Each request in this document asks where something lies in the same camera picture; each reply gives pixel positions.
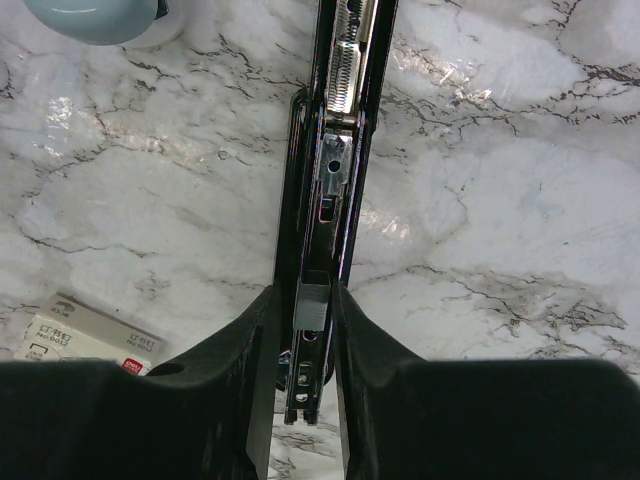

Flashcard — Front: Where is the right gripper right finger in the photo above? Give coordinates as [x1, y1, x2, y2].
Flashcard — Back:
[332, 284, 639, 479]

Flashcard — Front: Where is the grey staple strip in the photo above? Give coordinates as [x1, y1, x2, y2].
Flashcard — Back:
[293, 282, 331, 332]

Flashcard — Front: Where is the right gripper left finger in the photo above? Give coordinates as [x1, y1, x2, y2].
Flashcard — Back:
[1, 286, 280, 479]

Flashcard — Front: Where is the white staples box sleeve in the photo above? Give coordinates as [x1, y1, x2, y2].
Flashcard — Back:
[13, 294, 163, 376]

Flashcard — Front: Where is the light blue stapler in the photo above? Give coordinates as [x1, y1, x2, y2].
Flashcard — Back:
[25, 0, 187, 48]

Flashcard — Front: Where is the black stapler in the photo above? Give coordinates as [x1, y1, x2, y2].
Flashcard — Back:
[274, 1, 398, 425]

